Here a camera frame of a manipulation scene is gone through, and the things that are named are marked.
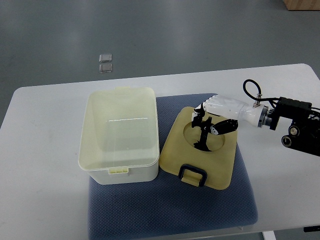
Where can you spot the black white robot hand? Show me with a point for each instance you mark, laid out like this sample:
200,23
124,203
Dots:
232,110

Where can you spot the yellow box lid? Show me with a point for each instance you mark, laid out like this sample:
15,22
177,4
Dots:
197,156

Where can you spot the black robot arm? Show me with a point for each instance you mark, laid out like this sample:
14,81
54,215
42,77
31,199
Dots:
304,130

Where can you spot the white storage box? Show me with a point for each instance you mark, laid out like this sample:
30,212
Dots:
120,137

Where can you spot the cardboard box corner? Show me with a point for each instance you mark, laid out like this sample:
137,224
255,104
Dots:
302,5

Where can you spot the blue textured mat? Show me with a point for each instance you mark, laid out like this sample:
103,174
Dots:
167,206

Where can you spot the lower metal floor plate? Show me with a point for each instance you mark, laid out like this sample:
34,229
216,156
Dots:
105,68

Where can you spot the metal floor plate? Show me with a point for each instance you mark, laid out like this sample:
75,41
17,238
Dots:
105,57
105,68

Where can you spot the upper metal floor plate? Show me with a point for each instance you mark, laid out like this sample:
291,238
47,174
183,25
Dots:
105,57

